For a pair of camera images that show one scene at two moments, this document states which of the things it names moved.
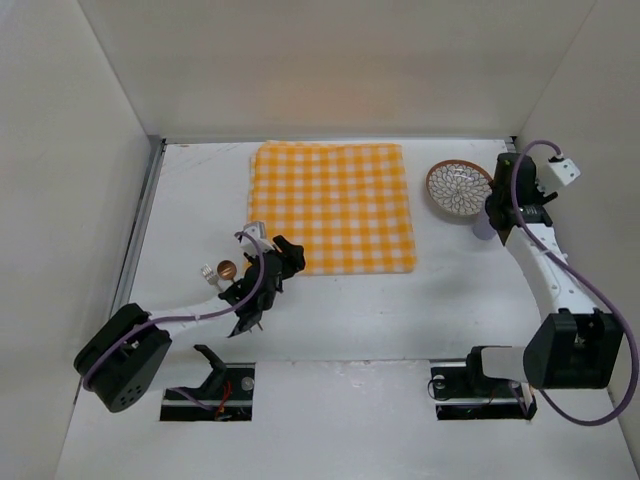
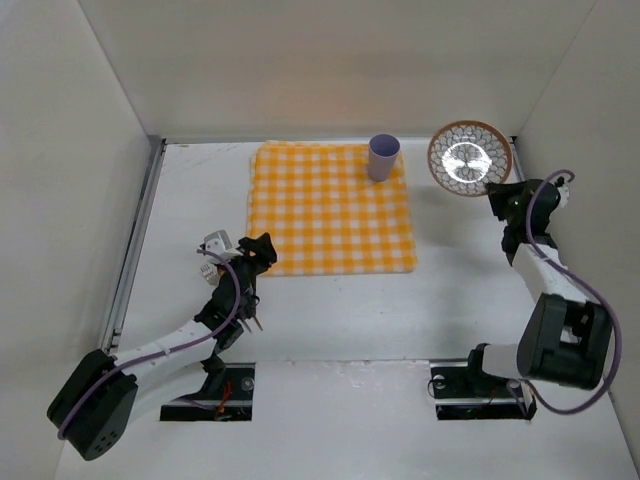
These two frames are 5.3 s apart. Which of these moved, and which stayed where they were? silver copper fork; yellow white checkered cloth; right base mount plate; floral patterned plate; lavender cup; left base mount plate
Moved: lavender cup; floral patterned plate
Stayed: left base mount plate; yellow white checkered cloth; silver copper fork; right base mount plate
